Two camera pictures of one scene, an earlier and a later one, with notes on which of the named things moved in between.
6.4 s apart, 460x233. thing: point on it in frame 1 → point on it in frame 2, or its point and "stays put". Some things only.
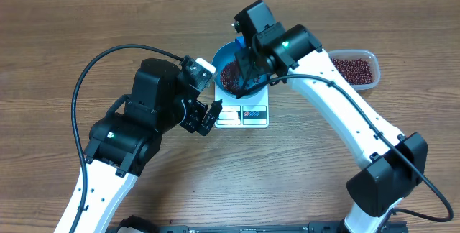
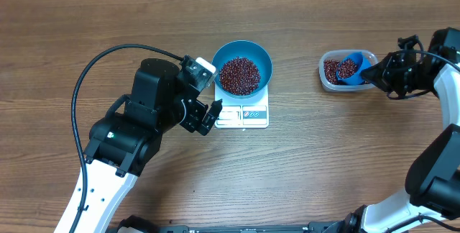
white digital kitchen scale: (251, 112) stays put
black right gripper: (251, 70) → (380, 75)
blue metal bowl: (229, 78) stays put
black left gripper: (192, 122) stays put
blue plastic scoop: (240, 42) → (350, 67)
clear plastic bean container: (355, 54) stays put
